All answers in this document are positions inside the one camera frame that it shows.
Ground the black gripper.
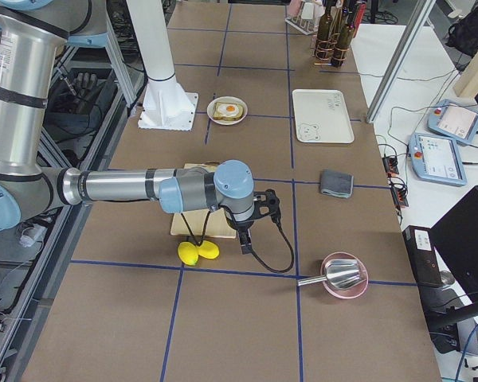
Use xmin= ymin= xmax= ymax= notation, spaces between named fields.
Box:
xmin=228 ymin=189 xmax=280 ymax=255

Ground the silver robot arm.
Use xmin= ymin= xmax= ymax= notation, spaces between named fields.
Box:
xmin=0 ymin=1 xmax=280 ymax=253

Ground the white bear tray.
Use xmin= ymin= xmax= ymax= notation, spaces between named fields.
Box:
xmin=292 ymin=89 xmax=355 ymax=144

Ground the wooden cutting board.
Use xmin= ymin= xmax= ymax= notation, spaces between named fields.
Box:
xmin=170 ymin=162 xmax=237 ymax=239

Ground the whole yellow lemon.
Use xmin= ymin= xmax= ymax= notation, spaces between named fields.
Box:
xmin=178 ymin=241 xmax=199 ymax=266

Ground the metal scoop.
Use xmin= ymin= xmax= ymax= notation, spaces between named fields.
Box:
xmin=297 ymin=259 xmax=366 ymax=290

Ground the grey folded cloth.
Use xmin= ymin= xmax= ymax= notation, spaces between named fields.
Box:
xmin=319 ymin=169 xmax=354 ymax=198

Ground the pink bowl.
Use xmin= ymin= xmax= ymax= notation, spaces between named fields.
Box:
xmin=320 ymin=252 xmax=369 ymax=299

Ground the white bowl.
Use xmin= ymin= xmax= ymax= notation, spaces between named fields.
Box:
xmin=207 ymin=96 xmax=248 ymax=126

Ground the toast with fried egg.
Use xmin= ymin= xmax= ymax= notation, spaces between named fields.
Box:
xmin=212 ymin=101 xmax=244 ymax=121

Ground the black computer box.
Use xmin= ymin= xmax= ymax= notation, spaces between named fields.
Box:
xmin=402 ymin=225 xmax=442 ymax=288

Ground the near teach pendant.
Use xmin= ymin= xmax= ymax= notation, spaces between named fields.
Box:
xmin=409 ymin=133 xmax=467 ymax=186

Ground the teach pendant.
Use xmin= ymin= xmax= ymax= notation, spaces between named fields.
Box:
xmin=409 ymin=133 xmax=467 ymax=186
xmin=427 ymin=99 xmax=478 ymax=145

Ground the dark wine bottle back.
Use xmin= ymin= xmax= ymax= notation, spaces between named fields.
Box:
xmin=314 ymin=0 xmax=338 ymax=61

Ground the dark wine bottle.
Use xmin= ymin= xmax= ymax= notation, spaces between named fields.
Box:
xmin=314 ymin=0 xmax=338 ymax=61
xmin=331 ymin=1 xmax=365 ymax=68

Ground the dark wine bottle front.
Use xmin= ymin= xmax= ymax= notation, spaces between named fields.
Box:
xmin=331 ymin=1 xmax=365 ymax=68

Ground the black monitor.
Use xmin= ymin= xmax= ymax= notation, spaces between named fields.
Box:
xmin=430 ymin=185 xmax=478 ymax=293

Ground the far teach pendant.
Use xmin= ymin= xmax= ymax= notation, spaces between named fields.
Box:
xmin=427 ymin=99 xmax=478 ymax=145

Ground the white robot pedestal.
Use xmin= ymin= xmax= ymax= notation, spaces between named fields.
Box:
xmin=127 ymin=0 xmax=198 ymax=131

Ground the copper wire bottle rack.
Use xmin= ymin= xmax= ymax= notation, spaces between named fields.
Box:
xmin=313 ymin=33 xmax=349 ymax=68

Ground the aluminium frame post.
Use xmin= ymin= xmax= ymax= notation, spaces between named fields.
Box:
xmin=366 ymin=0 xmax=437 ymax=123

